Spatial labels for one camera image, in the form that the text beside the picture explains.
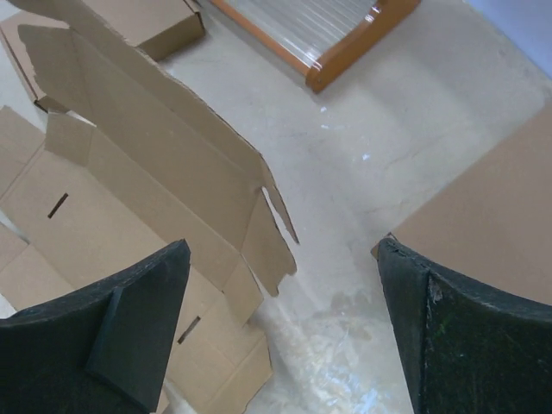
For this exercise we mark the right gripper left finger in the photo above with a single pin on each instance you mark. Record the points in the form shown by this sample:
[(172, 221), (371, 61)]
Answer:
[(103, 348)]

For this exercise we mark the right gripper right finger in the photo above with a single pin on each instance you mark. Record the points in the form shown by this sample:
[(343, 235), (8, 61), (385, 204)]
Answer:
[(464, 346)]

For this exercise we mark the large closed cardboard box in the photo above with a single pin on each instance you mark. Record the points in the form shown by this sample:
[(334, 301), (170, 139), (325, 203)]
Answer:
[(493, 222)]

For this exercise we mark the small closed cardboard box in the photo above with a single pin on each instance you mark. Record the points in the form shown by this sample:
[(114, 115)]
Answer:
[(157, 27)]

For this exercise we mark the wooden rack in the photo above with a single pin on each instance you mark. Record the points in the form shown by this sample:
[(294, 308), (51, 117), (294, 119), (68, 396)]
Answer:
[(319, 39)]

